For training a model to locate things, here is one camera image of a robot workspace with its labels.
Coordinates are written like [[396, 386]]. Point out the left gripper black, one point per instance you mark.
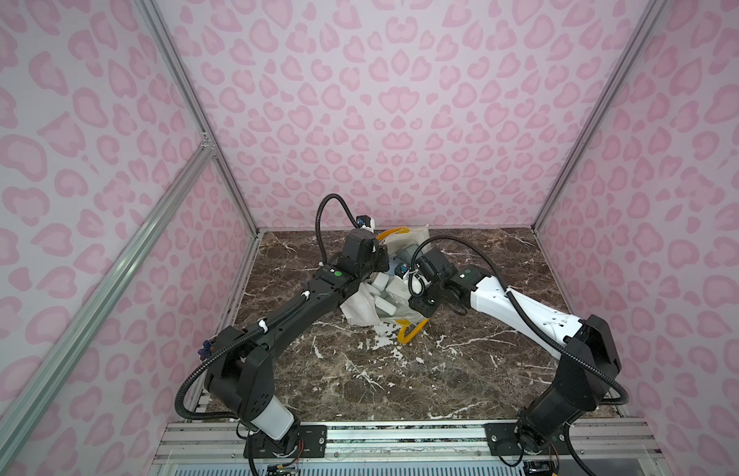
[[375, 262]]

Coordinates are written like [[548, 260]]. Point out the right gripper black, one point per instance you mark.
[[419, 270]]

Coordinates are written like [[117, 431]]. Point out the white canvas bag yellow handles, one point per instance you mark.
[[360, 310]]

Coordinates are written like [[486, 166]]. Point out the white rectangular digital clock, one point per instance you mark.
[[391, 297]]

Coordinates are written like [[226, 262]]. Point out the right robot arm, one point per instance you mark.
[[588, 360]]

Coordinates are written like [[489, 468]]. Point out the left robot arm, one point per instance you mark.
[[241, 370]]

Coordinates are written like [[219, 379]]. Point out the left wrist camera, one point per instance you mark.
[[365, 222]]

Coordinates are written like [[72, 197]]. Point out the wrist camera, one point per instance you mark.
[[404, 270], [365, 222]]

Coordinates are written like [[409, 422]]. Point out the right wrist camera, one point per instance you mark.
[[404, 270]]

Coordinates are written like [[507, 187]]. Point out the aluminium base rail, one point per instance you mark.
[[608, 446]]

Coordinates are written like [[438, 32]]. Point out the left frame aluminium strut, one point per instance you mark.
[[27, 410]]

